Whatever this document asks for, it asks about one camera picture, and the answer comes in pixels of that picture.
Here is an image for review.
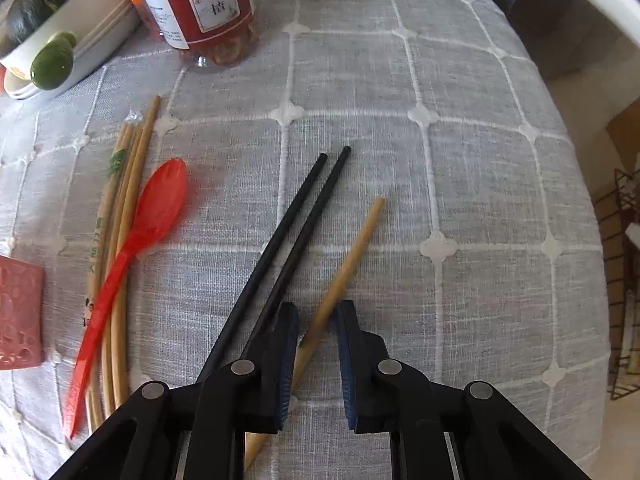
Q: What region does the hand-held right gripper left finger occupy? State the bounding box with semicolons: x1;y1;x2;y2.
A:
50;301;301;480

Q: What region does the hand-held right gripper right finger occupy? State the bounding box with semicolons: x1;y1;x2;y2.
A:
334;300;593;480

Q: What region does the black chopstick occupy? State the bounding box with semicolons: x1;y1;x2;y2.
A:
242;146;352;356
195;152;329;386

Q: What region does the red plastic spoon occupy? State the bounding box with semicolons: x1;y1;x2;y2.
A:
64;158;189;440

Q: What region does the chopsticks green print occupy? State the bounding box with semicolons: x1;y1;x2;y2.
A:
82;110;141;433

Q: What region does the pink utensil holder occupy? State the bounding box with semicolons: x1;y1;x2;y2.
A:
0;255;47;372

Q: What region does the grey checked tablecloth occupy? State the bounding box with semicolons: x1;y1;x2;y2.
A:
0;0;617;480

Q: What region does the cardboard box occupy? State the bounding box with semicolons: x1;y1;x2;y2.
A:
606;110;640;173

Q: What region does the red label plastic jar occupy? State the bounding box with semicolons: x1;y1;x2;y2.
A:
131;0;261;67

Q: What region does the white dish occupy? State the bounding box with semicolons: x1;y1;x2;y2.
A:
0;0;141;101

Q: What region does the small green cucumber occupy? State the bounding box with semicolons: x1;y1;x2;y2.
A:
31;31;77;90

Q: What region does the dark green zucchini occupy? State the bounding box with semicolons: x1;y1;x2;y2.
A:
0;0;113;58

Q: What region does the black wire rack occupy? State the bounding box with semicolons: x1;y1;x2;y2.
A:
597;167;640;401

